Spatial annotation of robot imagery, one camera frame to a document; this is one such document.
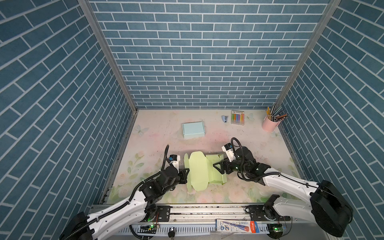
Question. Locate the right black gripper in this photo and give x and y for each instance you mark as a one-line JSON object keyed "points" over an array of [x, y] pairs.
{"points": [[222, 165]]}

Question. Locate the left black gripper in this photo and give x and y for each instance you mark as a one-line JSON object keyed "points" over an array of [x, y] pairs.
{"points": [[183, 176]]}

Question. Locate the light green paper box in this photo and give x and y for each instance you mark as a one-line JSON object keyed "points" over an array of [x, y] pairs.
{"points": [[202, 171]]}

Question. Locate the light blue paper box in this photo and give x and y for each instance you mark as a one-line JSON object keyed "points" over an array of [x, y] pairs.
{"points": [[193, 130]]}

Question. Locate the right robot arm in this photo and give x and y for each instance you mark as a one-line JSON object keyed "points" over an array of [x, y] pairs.
{"points": [[320, 203]]}

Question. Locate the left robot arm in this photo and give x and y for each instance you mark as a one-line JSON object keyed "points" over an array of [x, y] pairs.
{"points": [[140, 206]]}

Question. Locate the coloured marker pack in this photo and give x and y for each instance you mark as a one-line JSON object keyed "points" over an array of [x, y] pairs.
{"points": [[237, 117]]}

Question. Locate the pink pencil cup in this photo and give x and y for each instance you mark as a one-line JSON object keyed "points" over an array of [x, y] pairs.
{"points": [[268, 125]]}

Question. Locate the red white blue package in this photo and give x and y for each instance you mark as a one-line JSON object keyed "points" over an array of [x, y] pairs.
{"points": [[231, 226]]}

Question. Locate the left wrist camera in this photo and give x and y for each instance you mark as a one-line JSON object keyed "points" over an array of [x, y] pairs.
{"points": [[174, 161]]}

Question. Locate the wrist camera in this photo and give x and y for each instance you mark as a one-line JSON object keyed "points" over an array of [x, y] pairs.
{"points": [[174, 161], [229, 150]]}

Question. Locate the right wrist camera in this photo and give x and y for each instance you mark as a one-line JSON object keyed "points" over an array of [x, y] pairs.
{"points": [[229, 150]]}

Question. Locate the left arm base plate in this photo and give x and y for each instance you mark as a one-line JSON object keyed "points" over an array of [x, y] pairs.
{"points": [[156, 214]]}

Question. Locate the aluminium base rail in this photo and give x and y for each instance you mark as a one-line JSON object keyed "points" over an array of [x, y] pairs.
{"points": [[199, 219]]}

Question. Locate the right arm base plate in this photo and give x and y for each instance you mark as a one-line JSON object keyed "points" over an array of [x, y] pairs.
{"points": [[259, 213]]}

